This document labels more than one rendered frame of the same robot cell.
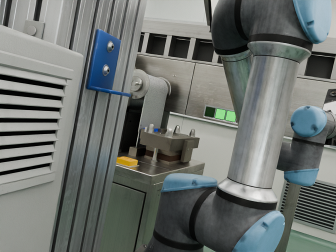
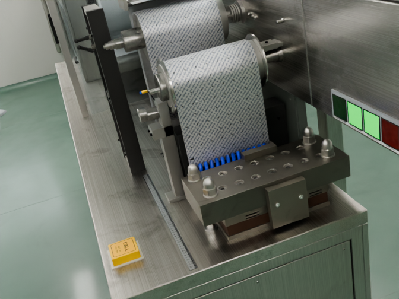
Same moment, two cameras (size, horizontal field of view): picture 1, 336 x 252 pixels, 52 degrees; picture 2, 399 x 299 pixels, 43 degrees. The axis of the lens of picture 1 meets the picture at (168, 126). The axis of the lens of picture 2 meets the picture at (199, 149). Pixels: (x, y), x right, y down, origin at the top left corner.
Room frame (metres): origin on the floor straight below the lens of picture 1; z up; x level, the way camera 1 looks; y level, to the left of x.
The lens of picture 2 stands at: (1.01, -0.84, 1.65)
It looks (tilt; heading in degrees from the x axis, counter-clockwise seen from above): 25 degrees down; 53
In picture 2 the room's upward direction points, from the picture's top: 12 degrees counter-clockwise
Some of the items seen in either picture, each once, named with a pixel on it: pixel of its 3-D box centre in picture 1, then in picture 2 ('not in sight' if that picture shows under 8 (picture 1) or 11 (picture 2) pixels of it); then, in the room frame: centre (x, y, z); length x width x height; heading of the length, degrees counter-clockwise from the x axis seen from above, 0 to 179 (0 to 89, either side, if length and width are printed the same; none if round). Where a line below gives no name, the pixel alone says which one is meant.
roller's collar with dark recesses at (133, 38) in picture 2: not in sight; (133, 39); (1.81, 0.43, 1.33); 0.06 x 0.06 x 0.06; 66
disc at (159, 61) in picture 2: (136, 84); (165, 85); (1.73, 0.19, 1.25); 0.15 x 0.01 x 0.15; 66
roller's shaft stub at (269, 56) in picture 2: not in sight; (268, 56); (2.00, 0.07, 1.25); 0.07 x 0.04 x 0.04; 156
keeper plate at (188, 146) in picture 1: (187, 151); (288, 203); (1.78, -0.13, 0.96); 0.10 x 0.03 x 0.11; 156
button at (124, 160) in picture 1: (126, 161); (124, 251); (1.45, 0.14, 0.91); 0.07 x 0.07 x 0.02; 66
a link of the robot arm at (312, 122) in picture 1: (312, 123); not in sight; (0.85, -0.35, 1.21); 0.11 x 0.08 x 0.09; 138
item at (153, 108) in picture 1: (152, 114); (225, 127); (1.81, 0.09, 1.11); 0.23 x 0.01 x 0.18; 156
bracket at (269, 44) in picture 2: not in sight; (269, 44); (2.00, 0.07, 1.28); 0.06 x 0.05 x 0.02; 156
